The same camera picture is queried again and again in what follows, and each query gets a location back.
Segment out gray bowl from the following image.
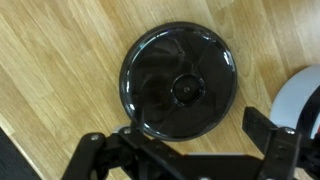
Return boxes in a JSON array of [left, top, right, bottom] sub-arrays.
[[270, 65, 320, 139]]

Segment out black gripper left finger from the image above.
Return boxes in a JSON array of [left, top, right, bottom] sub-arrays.
[[62, 126, 186, 180]]

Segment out black round lid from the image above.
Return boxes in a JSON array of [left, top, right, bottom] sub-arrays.
[[119, 22, 237, 141]]

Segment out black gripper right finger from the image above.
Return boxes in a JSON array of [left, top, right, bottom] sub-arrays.
[[242, 107, 301, 180]]

